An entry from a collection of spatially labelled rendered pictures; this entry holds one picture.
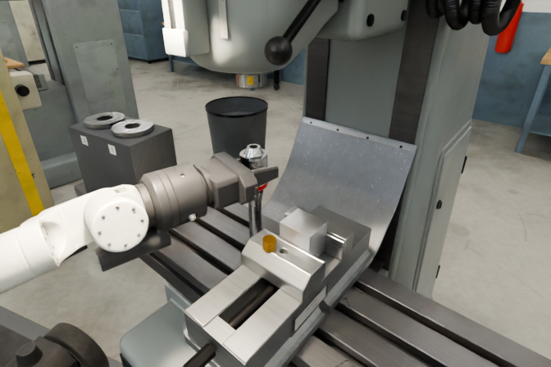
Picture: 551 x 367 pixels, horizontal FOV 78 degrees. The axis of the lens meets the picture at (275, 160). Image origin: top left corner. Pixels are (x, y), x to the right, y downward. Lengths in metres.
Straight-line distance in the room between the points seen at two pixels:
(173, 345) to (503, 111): 4.42
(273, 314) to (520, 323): 1.72
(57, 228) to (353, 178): 0.62
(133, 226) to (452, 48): 0.67
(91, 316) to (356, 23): 1.80
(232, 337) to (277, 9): 0.41
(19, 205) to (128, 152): 1.62
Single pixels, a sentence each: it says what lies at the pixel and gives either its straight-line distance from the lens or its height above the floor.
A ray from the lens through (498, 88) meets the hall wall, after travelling 4.70.
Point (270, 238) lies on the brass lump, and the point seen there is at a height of 1.06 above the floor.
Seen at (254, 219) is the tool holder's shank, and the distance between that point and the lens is 0.63.
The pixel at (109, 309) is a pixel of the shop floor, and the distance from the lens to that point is 2.01.
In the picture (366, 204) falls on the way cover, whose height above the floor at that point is 0.95.
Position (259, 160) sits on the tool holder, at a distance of 0.56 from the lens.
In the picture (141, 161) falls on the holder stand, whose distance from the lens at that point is 0.79.
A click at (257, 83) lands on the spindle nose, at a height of 1.29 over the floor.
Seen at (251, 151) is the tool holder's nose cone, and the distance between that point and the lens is 0.56.
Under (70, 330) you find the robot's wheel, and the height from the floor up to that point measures 0.60.
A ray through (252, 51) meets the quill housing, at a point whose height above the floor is 1.34.
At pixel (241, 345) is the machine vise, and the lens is 0.50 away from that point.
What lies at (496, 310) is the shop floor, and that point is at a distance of 2.13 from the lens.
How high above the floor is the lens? 1.41
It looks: 27 degrees down
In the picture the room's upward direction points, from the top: straight up
